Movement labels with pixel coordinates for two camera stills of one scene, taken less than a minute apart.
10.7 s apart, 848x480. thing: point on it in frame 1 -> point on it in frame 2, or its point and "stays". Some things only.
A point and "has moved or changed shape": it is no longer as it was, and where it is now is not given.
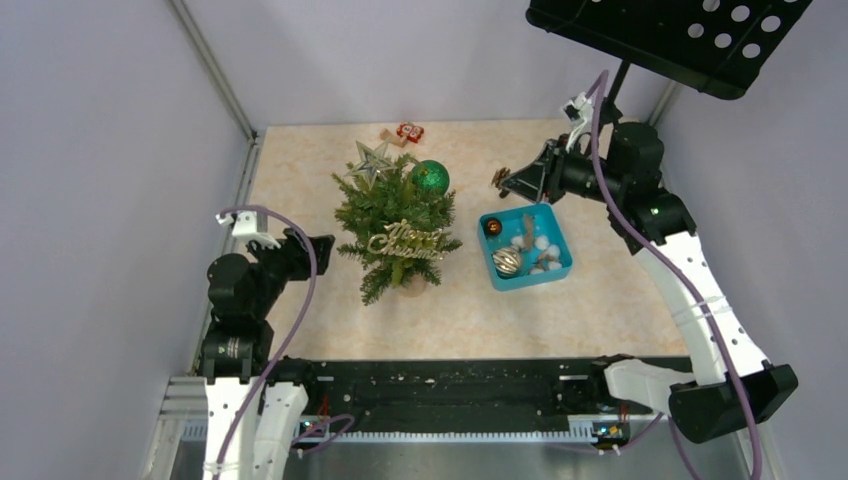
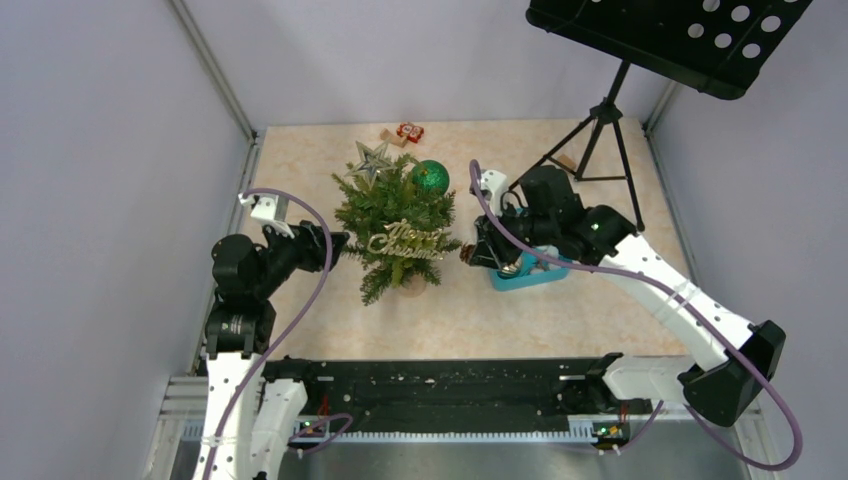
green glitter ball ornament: x=431 y=175 stays
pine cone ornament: x=501 y=173 has moved or changed shape
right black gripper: x=532 y=182 -> x=492 y=250
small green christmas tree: x=400 y=216 stays
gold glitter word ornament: x=402 y=240 stays
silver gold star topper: x=373 y=166 stays
